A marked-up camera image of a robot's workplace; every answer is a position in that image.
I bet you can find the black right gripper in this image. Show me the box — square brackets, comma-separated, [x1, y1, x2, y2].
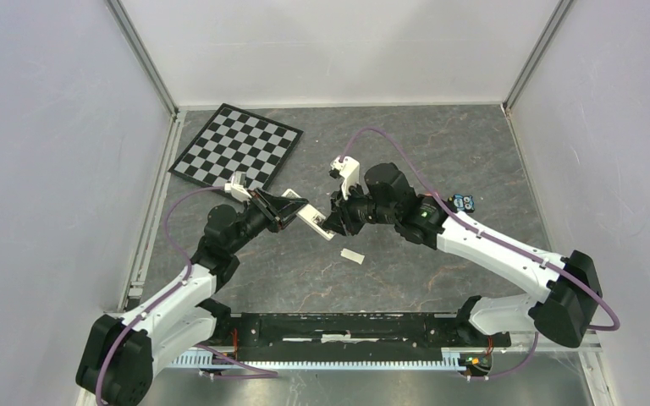
[322, 179, 399, 236]

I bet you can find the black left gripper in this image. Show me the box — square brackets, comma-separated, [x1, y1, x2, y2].
[228, 187, 309, 254]

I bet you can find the white slim remote control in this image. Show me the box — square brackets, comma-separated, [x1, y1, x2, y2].
[281, 189, 335, 241]

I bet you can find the white slim battery cover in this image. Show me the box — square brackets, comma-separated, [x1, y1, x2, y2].
[340, 249, 365, 265]

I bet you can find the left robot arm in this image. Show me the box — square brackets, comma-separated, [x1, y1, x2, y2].
[75, 189, 309, 405]

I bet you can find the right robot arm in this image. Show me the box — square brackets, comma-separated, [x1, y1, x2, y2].
[322, 157, 603, 348]

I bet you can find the black white chessboard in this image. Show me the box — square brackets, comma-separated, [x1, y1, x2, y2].
[169, 103, 303, 189]

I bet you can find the blue owl figurine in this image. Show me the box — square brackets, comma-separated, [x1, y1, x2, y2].
[449, 194, 475, 214]

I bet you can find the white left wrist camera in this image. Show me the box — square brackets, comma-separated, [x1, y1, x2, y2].
[223, 171, 251, 203]

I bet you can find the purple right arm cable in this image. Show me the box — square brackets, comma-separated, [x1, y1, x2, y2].
[339, 127, 622, 332]

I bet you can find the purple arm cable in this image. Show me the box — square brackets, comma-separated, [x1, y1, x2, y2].
[339, 127, 622, 332]
[95, 186, 231, 406]

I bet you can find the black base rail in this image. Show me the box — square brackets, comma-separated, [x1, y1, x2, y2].
[206, 312, 511, 362]

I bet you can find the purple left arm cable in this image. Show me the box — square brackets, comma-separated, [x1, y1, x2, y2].
[95, 186, 231, 406]

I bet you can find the white cable duct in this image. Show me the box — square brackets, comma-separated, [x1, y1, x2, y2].
[165, 348, 492, 373]

